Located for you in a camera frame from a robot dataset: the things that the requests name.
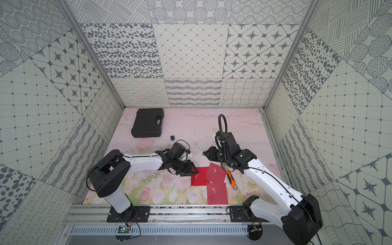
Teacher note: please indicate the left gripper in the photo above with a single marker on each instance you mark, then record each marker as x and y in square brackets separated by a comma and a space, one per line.
[182, 167]

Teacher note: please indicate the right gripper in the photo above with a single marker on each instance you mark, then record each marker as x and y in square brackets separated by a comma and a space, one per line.
[212, 154]

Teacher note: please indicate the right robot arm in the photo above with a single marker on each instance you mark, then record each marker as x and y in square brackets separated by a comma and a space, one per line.
[298, 215]

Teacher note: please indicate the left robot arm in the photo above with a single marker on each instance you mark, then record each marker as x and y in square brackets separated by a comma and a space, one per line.
[107, 175]

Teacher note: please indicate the orange adjustable wrench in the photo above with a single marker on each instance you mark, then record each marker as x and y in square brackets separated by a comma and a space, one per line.
[230, 176]

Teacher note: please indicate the black plastic case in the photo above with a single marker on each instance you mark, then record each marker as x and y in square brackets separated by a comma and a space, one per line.
[148, 123]

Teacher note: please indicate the right circuit board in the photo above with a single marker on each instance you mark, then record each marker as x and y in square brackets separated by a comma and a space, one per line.
[255, 232]

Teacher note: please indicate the circuit board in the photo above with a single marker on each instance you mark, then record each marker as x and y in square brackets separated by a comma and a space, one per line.
[255, 232]
[123, 234]

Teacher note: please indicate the left circuit board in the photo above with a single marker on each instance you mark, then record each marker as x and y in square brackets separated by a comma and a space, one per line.
[123, 234]

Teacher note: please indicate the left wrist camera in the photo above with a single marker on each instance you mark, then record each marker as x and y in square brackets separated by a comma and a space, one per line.
[177, 151]

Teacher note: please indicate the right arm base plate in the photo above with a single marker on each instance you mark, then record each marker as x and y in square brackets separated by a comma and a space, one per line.
[242, 214]

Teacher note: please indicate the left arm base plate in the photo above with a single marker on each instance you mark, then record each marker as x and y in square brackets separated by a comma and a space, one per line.
[138, 214]

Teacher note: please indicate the aluminium mounting rail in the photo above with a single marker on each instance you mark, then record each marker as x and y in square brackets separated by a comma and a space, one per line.
[191, 214]

